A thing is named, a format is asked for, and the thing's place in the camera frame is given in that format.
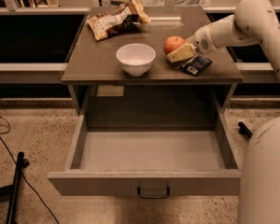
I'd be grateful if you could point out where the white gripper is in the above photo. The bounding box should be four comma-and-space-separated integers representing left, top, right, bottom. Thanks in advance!
167, 24, 217, 63

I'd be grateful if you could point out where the red apple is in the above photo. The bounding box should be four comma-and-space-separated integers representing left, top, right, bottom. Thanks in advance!
163, 35, 185, 55

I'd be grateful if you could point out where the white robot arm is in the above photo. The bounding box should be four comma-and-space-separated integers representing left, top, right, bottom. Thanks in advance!
167, 0, 280, 224

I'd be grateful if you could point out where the open grey top drawer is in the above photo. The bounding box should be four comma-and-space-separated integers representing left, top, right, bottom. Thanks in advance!
48, 85, 244, 197

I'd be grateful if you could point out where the dark blue snack packet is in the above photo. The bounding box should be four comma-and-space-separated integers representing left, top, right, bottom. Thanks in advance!
179, 55, 213, 77

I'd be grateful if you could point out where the white bowl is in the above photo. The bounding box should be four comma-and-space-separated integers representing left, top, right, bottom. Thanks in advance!
116, 43, 156, 77

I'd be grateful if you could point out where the grey cabinet with countertop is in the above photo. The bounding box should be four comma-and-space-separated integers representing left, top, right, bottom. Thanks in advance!
62, 7, 243, 108

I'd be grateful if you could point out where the crumpled brown chip bag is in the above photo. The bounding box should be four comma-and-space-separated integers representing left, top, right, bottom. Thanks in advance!
87, 0, 150, 41

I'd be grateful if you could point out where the black stand leg right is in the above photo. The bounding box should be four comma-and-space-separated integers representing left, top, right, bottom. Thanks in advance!
238, 121, 253, 139

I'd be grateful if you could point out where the black stand leg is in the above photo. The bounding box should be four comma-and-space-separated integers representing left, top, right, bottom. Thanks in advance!
0, 152, 29, 224
238, 121, 253, 139

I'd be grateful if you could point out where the black stand leg left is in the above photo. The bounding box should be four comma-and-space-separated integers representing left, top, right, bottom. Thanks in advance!
0, 152, 29, 224

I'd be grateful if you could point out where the black drawer handle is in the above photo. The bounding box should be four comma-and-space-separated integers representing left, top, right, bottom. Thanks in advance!
137, 187, 171, 200

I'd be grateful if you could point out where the metal railing frame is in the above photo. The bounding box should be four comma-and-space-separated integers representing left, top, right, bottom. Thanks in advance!
0, 0, 280, 86

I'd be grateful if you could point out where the black floor cable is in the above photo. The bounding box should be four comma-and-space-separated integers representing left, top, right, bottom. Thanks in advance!
0, 109, 61, 224

